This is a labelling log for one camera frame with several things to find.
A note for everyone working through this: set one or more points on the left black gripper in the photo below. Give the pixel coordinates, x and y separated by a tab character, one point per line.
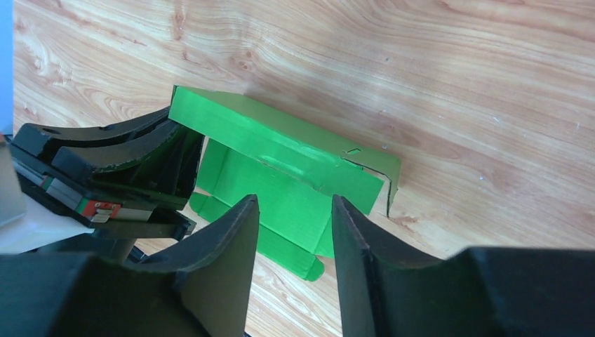
151	157

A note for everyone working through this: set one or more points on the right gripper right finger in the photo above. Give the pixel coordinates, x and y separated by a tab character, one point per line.
389	288

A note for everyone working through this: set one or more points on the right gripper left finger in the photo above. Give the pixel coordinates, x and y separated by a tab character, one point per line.
197	287

